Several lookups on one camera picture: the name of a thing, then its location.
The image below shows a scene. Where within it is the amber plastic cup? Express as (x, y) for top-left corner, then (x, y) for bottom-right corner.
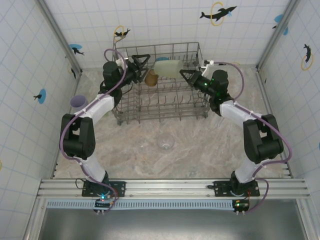
(144, 69), (159, 87)

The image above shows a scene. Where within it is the pale green frosted cup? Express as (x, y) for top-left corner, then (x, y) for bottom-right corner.
(153, 59), (186, 79)

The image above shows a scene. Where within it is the grey wire dish rack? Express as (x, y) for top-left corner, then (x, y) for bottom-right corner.
(111, 37), (212, 127)

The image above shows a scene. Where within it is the lilac plastic cup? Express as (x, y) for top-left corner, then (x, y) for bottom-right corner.
(70, 93), (89, 110)

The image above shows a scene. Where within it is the clear plastic cup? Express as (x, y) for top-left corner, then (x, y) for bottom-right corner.
(156, 133), (175, 153)

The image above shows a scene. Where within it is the grey metal panel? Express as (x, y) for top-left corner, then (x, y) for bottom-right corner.
(42, 208), (307, 240)

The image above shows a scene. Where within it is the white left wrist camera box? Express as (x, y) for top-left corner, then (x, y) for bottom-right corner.
(115, 51), (130, 69)

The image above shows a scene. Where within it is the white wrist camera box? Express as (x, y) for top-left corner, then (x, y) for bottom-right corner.
(115, 51), (130, 69)
(199, 59), (216, 77)

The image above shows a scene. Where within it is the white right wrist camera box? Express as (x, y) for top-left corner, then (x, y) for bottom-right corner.
(199, 59), (216, 77)

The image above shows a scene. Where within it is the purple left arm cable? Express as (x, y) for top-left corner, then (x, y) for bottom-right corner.
(59, 48), (126, 213)

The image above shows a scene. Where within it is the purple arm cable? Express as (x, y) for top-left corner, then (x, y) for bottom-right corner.
(213, 61), (293, 215)
(59, 48), (126, 213)

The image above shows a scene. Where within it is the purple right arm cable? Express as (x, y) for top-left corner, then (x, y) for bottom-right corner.
(213, 61), (293, 215)

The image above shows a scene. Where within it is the aluminium floor rail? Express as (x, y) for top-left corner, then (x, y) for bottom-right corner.
(255, 66), (294, 179)

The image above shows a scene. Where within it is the aluminium frame post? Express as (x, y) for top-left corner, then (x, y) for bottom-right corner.
(37, 0), (83, 75)
(256, 0), (300, 71)

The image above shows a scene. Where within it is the large black dolphin ring sticker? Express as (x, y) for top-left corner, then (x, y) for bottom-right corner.
(199, 1), (238, 27)

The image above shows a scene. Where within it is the aluminium mounting rail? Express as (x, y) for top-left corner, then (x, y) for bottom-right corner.
(36, 177), (311, 200)

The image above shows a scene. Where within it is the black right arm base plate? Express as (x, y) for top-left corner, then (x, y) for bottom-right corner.
(213, 180), (261, 198)

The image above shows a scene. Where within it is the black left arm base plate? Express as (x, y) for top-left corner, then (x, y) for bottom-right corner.
(81, 180), (127, 198)

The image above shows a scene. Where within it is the light blue slotted cable duct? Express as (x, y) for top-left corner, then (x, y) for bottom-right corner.
(46, 199), (237, 210)

